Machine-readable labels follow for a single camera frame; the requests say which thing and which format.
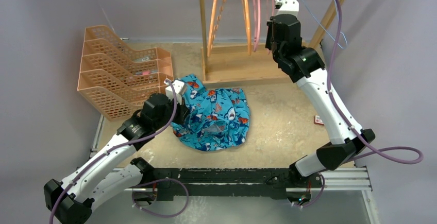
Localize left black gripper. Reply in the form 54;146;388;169
154;95;191;130

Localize blue shark print shorts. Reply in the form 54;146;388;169
171;74;250;152

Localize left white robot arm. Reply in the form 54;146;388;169
43;93;189;223

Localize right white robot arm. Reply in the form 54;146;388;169
266;14;376;186

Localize wooden hanger rack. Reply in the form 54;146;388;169
197;0;359;90

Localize orange wavy hanger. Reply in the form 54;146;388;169
208;0;227;51

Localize pink thick plastic hanger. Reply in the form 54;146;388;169
253;0;261;52

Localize peach plastic file organizer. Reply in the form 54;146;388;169
77;25;174;120

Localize small red white card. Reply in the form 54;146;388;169
314;115;324;126

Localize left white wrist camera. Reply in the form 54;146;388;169
164;78;187;103

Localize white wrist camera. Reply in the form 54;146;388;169
164;78;187;103
275;0;299;16

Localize black aluminium base frame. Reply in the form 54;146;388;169
89;113;373;203

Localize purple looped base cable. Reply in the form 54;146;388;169
131;177;191;219

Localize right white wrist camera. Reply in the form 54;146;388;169
275;0;299;16

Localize blue wire hanger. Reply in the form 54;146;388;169
299;0;348;49

